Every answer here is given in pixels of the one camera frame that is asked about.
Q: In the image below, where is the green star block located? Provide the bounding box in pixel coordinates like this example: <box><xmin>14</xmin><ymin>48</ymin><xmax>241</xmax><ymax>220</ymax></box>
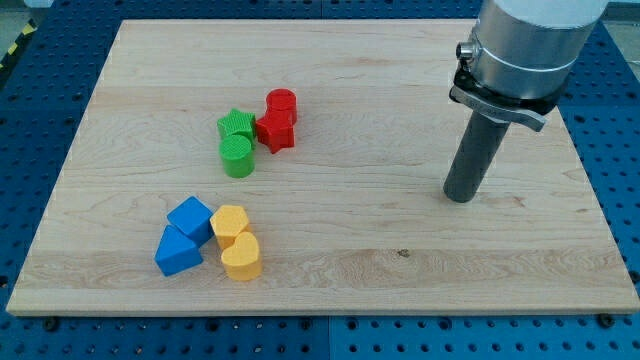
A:
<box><xmin>217</xmin><ymin>108</ymin><xmax>256</xmax><ymax>147</ymax></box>

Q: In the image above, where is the green cylinder block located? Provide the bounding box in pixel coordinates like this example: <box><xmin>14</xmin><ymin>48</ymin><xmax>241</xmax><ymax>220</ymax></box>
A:
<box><xmin>219</xmin><ymin>135</ymin><xmax>255</xmax><ymax>178</ymax></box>

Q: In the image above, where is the blue triangle block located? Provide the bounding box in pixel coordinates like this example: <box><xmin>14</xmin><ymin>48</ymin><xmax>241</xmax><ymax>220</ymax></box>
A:
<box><xmin>154</xmin><ymin>225</ymin><xmax>203</xmax><ymax>276</ymax></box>

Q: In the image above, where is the black clamp with silver lever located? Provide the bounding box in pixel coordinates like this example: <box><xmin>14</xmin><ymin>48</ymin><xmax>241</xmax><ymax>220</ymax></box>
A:
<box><xmin>449</xmin><ymin>64</ymin><xmax>568</xmax><ymax>132</ymax></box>

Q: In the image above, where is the blue cube block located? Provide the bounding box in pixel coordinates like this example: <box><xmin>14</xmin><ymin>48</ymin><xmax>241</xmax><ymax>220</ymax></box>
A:
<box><xmin>167</xmin><ymin>196</ymin><xmax>213</xmax><ymax>247</ymax></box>

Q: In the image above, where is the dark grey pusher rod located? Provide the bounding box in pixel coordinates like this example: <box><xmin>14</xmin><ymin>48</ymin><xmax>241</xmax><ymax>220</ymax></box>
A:
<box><xmin>443</xmin><ymin>112</ymin><xmax>509</xmax><ymax>203</ymax></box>

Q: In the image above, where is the red star block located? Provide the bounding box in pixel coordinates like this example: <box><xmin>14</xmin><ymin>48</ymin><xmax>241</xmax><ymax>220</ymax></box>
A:
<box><xmin>256</xmin><ymin>111</ymin><xmax>295</xmax><ymax>154</ymax></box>

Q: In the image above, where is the yellow heart block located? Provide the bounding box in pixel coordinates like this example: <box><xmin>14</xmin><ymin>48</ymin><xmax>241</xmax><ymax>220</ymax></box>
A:
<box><xmin>221</xmin><ymin>232</ymin><xmax>263</xmax><ymax>281</ymax></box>

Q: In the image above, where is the wooden board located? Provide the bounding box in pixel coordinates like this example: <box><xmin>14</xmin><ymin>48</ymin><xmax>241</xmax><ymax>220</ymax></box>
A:
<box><xmin>7</xmin><ymin>20</ymin><xmax>639</xmax><ymax>317</ymax></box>

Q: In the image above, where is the yellow hexagon block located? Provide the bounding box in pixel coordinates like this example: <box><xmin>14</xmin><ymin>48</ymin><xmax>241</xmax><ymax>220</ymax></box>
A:
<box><xmin>210</xmin><ymin>205</ymin><xmax>251</xmax><ymax>250</ymax></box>

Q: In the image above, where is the red cylinder block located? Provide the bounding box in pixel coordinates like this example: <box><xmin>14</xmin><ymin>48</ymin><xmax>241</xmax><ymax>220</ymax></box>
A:
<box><xmin>266</xmin><ymin>88</ymin><xmax>297</xmax><ymax>125</ymax></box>

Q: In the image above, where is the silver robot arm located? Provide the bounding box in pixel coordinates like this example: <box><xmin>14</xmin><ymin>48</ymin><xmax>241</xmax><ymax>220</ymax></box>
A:
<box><xmin>456</xmin><ymin>0</ymin><xmax>608</xmax><ymax>100</ymax></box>

